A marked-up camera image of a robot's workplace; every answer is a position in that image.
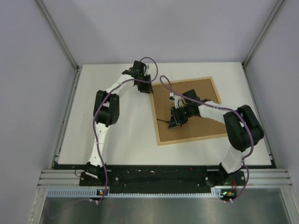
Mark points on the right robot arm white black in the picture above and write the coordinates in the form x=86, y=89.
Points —
x=243, y=129

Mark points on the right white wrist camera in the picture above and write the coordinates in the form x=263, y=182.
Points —
x=176, y=100

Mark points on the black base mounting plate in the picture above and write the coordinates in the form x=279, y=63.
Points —
x=168, y=179

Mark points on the right aluminium corner post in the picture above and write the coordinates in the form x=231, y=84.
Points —
x=269, y=22

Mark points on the left aluminium corner post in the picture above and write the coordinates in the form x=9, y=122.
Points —
x=56, y=33

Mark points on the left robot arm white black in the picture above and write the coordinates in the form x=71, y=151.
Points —
x=106, y=112

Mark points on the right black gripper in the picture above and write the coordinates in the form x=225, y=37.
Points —
x=175, y=121

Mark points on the grey slotted cable duct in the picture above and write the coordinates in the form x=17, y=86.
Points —
x=96, y=193

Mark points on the aluminium corner post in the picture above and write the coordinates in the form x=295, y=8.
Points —
x=269, y=22
x=56, y=33

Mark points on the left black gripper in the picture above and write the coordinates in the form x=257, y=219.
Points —
x=147, y=88

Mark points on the wooden photo frame brown back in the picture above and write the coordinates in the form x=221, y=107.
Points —
x=184, y=124

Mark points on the aluminium rail beam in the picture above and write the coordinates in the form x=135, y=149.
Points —
x=258, y=178

